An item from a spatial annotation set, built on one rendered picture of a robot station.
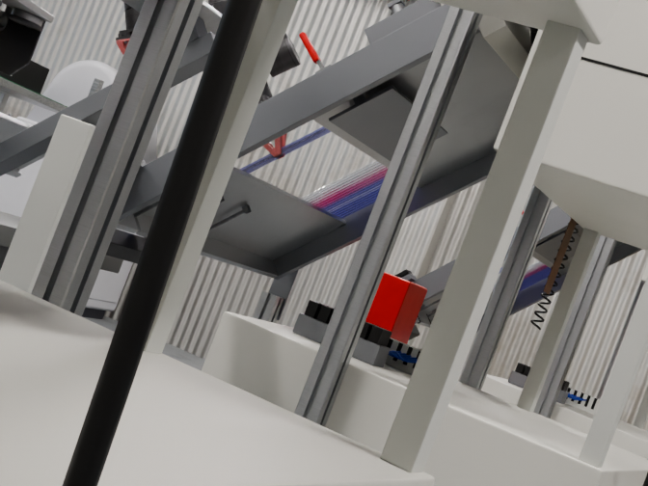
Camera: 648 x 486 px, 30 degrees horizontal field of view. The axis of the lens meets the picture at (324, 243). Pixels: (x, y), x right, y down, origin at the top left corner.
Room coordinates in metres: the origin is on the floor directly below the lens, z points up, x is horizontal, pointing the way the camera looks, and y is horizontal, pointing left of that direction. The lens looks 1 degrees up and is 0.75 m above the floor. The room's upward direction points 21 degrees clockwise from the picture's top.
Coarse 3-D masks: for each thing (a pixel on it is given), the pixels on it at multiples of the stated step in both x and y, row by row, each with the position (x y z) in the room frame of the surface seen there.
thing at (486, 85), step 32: (480, 32) 1.96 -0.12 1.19; (480, 64) 2.08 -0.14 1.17; (384, 96) 1.98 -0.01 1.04; (480, 96) 2.22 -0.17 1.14; (512, 96) 2.27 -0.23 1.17; (352, 128) 2.05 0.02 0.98; (384, 128) 2.10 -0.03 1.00; (448, 128) 2.31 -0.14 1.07; (480, 128) 2.37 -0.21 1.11; (384, 160) 2.35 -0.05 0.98; (448, 160) 2.48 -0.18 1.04
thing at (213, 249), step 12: (132, 216) 2.15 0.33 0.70; (144, 216) 2.19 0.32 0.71; (120, 228) 2.11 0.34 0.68; (132, 228) 2.13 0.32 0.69; (144, 228) 2.17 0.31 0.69; (216, 240) 2.45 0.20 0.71; (204, 252) 2.37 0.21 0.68; (216, 252) 2.42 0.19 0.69; (228, 252) 2.48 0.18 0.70; (240, 252) 2.54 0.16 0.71; (240, 264) 2.52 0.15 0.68; (252, 264) 2.57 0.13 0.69; (264, 264) 2.63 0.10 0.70; (276, 276) 2.67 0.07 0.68
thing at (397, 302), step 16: (384, 272) 2.93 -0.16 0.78; (384, 288) 2.92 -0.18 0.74; (400, 288) 2.90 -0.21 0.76; (416, 288) 2.94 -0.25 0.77; (384, 304) 2.91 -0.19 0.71; (400, 304) 2.90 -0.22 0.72; (416, 304) 2.98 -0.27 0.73; (368, 320) 2.92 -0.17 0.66; (384, 320) 2.91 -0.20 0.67; (400, 320) 2.92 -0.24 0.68; (400, 336) 2.96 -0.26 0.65
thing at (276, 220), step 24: (240, 192) 2.25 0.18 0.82; (264, 192) 2.30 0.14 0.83; (216, 216) 2.33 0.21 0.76; (240, 216) 2.37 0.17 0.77; (264, 216) 2.42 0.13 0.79; (288, 216) 2.46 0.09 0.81; (312, 216) 2.51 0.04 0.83; (336, 216) 2.59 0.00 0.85; (240, 240) 2.50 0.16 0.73; (264, 240) 2.55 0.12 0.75; (288, 240) 2.60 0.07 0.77
